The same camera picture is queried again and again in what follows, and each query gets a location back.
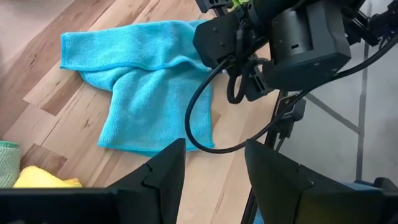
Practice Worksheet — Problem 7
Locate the sage green microfiber towel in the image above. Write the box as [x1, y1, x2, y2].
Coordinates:
[0, 140, 21, 189]

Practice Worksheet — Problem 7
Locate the yellow microfiber towel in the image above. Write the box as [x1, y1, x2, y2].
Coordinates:
[12, 166, 83, 189]

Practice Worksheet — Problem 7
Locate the blue microfiber towel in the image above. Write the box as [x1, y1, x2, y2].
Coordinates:
[60, 20, 216, 156]

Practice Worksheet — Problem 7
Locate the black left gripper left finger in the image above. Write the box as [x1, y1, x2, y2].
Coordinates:
[107, 138, 187, 224]

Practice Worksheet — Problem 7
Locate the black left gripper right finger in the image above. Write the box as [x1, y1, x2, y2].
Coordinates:
[244, 139, 385, 224]

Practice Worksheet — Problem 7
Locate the small black table-edge camera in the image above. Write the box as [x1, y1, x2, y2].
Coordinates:
[275, 93, 307, 139]

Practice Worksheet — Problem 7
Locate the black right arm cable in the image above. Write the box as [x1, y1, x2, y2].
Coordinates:
[184, 32, 398, 154]

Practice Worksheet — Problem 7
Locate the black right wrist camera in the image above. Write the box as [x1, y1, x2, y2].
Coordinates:
[192, 12, 251, 70]

